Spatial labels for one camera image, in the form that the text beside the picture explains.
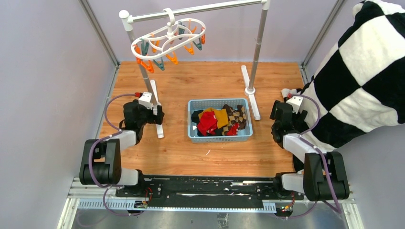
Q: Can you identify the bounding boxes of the brown argyle sock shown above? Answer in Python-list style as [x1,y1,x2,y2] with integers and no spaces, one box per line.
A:
[222,104,237,136]

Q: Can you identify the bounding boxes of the black sock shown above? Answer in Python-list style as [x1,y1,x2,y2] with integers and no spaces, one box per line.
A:
[191,110,203,137]

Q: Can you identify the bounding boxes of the red snowflake christmas sock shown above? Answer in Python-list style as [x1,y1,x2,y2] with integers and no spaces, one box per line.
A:
[226,123,239,136]

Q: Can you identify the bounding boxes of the light blue plastic basket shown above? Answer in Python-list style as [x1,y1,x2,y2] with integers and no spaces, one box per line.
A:
[187,98,253,143]

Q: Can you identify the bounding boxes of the mustard yellow sock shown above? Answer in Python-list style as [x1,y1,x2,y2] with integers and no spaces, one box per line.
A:
[198,107,216,119]
[214,109,229,129]

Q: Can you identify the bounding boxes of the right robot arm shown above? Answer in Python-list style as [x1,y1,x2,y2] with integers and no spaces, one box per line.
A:
[270,101,350,201]

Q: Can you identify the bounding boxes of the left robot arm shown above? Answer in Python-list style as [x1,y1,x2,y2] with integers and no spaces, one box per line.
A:
[79,99,164,197]

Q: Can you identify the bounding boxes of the white round sock hanger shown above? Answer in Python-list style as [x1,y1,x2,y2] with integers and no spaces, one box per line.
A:
[131,8,206,63]

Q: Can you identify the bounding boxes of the white grey drying rack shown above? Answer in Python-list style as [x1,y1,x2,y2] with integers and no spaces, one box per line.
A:
[119,0,270,120]

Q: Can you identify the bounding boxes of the black white checkered blanket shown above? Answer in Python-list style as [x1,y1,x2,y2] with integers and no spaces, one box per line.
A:
[282,0,405,151]

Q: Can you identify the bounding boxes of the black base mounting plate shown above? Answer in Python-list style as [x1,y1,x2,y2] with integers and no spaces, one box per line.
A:
[115,175,304,210]

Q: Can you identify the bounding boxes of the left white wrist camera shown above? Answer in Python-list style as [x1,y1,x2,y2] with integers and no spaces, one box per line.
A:
[136,92,153,110]

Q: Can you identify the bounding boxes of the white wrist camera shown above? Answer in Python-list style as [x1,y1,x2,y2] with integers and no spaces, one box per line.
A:
[136,92,153,110]
[286,96,303,114]

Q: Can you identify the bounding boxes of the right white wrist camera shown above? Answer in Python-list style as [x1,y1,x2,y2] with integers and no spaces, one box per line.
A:
[286,96,303,114]

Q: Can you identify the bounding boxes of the aluminium frame rail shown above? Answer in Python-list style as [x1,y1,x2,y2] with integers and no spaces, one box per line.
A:
[58,175,364,229]

